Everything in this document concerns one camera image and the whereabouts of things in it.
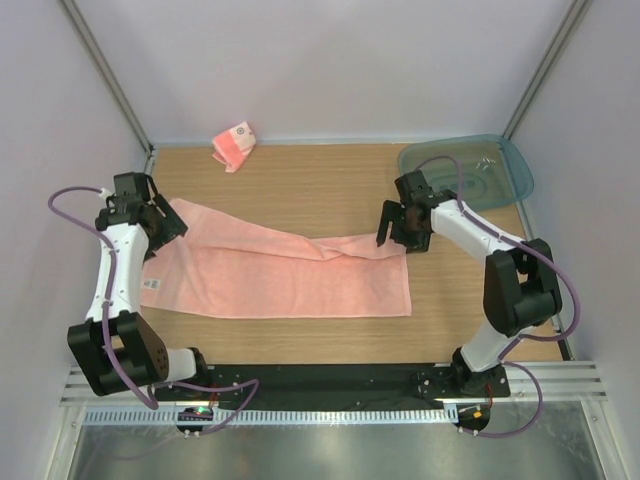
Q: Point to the aluminium front rail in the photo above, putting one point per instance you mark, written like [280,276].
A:
[550,381]

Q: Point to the small folded pink cloth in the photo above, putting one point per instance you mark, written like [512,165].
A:
[233,146]

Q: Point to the aluminium frame post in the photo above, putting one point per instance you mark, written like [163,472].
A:
[567,27]
[101,64]

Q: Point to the slotted cable duct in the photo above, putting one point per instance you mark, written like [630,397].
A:
[177,416]

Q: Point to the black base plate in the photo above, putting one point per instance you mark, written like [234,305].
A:
[297,386]

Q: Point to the left aluminium frame post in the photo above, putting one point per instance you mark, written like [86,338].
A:
[101,64]

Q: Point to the teal plastic tray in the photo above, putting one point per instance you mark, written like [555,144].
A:
[495,173]

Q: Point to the right aluminium frame post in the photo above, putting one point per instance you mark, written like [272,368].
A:
[567,27]

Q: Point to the large pink towel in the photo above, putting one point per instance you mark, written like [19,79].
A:
[224,267]

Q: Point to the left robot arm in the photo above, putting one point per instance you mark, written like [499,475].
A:
[115,348]

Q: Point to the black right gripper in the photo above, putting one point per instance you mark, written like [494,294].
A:
[391,212]

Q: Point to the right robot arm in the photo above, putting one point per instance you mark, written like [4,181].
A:
[520,289]

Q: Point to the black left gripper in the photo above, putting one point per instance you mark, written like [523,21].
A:
[171,226]

